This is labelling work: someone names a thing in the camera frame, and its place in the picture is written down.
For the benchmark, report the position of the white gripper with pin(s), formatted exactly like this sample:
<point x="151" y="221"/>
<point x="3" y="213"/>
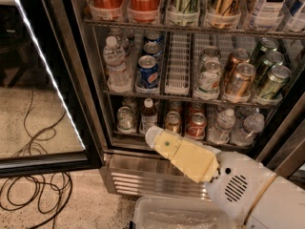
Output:
<point x="238" y="184"/>

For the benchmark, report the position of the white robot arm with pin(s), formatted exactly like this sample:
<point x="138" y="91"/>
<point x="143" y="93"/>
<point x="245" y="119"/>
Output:
<point x="282" y="206"/>

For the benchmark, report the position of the left water bottle bottom shelf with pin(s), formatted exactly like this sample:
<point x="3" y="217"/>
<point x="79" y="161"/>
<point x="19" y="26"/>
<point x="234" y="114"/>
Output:
<point x="221" y="128"/>

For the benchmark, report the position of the water bottle shelf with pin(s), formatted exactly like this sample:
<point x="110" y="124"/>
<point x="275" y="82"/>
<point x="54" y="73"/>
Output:
<point x="117" y="68"/>
<point x="121" y="39"/>
<point x="246" y="129"/>
<point x="221" y="128"/>

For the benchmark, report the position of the red can bottom shelf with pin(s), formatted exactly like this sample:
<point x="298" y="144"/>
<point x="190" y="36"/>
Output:
<point x="196" y="126"/>

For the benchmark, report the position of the right water bottle bottom shelf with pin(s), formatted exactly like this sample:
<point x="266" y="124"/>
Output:
<point x="246" y="129"/>

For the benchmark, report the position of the gold can bottom shelf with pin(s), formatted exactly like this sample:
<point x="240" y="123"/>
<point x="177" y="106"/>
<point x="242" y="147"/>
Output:
<point x="173" y="122"/>

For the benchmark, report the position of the front white green can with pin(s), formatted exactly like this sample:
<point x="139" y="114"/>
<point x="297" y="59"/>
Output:
<point x="209" y="73"/>

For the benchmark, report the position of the front copper can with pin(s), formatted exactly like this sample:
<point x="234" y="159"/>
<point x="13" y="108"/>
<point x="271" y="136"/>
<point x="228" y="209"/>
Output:
<point x="240" y="79"/>

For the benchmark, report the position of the copper can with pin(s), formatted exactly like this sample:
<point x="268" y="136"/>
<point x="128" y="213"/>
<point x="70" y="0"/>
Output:
<point x="240" y="79"/>
<point x="237" y="56"/>

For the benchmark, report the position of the silver can bottom shelf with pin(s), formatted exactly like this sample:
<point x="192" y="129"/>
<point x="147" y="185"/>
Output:
<point x="125" y="120"/>

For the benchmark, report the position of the stainless steel fridge body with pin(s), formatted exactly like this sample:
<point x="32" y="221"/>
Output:
<point x="129" y="166"/>

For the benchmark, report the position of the front blue pepsi can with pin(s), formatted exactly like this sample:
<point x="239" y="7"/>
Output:
<point x="147" y="72"/>

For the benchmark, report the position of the blue pepsi can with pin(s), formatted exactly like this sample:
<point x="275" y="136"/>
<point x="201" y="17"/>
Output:
<point x="152" y="49"/>
<point x="153" y="36"/>
<point x="147" y="72"/>

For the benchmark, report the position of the rear silver can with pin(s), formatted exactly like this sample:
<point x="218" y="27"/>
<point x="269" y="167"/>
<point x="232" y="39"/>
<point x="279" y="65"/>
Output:
<point x="209" y="53"/>

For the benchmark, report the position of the rear copper can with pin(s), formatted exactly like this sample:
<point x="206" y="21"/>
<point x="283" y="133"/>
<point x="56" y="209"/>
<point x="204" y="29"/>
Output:
<point x="237" y="56"/>

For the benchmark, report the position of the front water bottle middle shelf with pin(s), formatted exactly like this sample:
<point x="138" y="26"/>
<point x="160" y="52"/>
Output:
<point x="117" y="68"/>

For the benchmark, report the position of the middle green can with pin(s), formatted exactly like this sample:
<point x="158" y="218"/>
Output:
<point x="269" y="59"/>

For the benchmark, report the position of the rear green can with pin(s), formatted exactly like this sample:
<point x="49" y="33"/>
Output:
<point x="262" y="46"/>

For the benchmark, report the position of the rear blue pepsi can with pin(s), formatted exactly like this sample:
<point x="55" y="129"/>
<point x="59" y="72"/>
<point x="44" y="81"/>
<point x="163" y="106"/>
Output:
<point x="153" y="36"/>

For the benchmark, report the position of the rear water bottle middle shelf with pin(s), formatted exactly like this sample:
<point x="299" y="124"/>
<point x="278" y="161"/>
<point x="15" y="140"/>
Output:
<point x="121" y="39"/>

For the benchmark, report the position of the open glass fridge door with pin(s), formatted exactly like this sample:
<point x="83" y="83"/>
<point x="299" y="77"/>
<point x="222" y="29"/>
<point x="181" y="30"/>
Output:
<point x="43" y="125"/>

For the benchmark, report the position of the blue white can top right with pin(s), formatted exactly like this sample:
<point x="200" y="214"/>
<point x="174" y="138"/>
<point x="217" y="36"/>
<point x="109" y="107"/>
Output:
<point x="295" y="17"/>

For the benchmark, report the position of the white blue tall can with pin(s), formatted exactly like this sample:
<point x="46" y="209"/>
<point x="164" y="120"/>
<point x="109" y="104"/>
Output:
<point x="267" y="0"/>

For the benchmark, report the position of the clear plastic bin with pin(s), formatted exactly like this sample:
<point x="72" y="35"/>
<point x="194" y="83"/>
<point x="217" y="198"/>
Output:
<point x="178" y="213"/>

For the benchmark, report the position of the brown tea bottle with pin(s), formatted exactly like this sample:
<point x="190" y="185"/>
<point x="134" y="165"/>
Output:
<point x="148" y="115"/>

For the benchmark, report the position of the right fridge door frame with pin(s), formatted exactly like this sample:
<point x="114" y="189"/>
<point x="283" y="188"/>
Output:
<point x="284" y="152"/>

